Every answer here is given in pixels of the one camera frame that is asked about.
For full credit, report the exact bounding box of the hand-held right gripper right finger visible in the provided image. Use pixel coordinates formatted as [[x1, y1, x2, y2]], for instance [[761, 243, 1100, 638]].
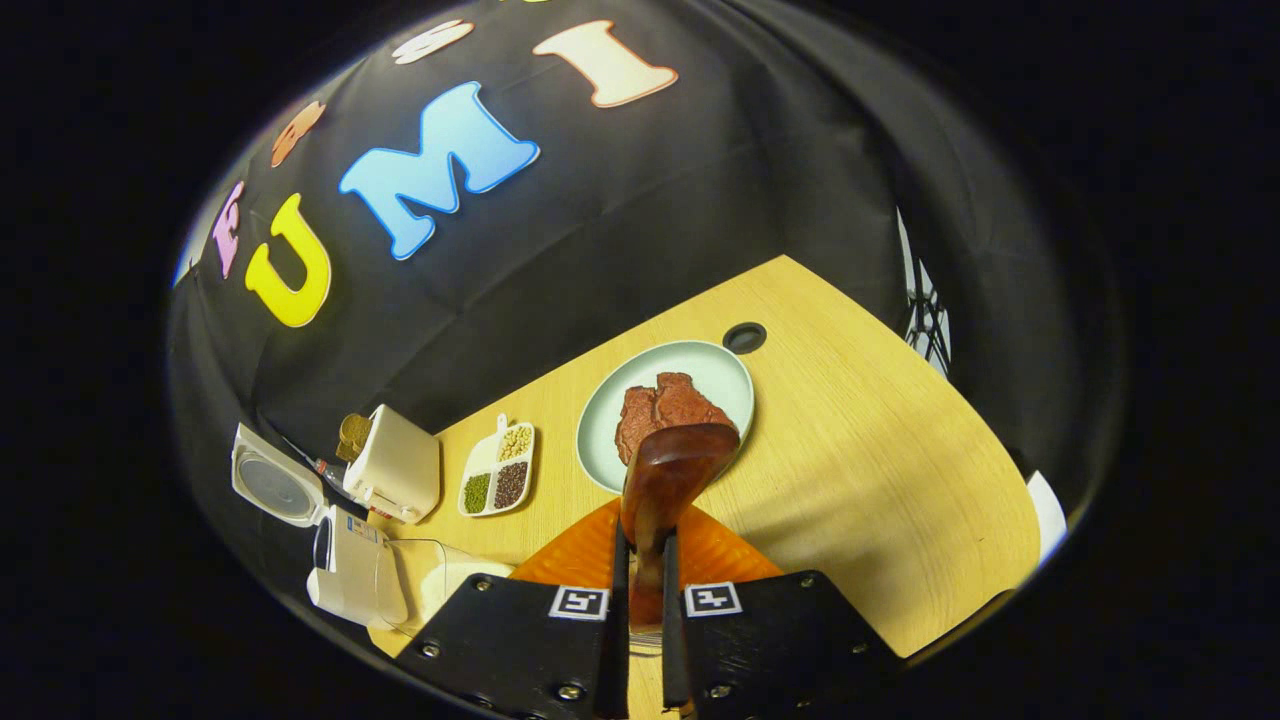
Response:
[[660, 500, 906, 720]]

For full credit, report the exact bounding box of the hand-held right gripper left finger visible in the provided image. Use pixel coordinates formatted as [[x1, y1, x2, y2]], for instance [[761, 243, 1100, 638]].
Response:
[[393, 498, 631, 720]]

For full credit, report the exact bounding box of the clear box of white rice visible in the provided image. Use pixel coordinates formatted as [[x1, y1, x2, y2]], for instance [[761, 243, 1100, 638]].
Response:
[[375, 538, 516, 641]]

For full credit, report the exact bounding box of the white rice cooker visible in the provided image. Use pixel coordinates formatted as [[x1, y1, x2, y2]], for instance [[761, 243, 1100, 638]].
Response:
[[230, 422, 411, 628]]

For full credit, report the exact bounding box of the brown wooden spoon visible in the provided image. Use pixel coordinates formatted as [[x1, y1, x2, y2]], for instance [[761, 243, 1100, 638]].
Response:
[[620, 423, 741, 631]]

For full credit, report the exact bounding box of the white divided grain dish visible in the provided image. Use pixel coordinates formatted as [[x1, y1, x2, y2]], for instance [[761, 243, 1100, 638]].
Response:
[[458, 413, 536, 518]]

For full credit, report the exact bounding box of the white toaster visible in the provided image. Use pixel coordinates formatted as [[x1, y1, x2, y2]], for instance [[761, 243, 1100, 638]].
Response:
[[343, 404, 442, 525]]

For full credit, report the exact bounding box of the red meat piece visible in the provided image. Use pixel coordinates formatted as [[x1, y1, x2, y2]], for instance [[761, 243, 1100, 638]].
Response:
[[614, 385, 661, 466], [655, 372, 739, 433]]

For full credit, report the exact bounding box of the pale green plate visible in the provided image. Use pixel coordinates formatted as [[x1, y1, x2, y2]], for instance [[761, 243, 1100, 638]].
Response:
[[576, 340, 756, 496]]

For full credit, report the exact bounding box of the white metal rack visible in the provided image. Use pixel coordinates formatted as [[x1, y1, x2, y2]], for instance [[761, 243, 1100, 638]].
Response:
[[895, 208, 951, 379]]

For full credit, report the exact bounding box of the black backdrop cloth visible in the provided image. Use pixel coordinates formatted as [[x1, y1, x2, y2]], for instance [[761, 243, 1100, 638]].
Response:
[[168, 0, 1121, 641]]

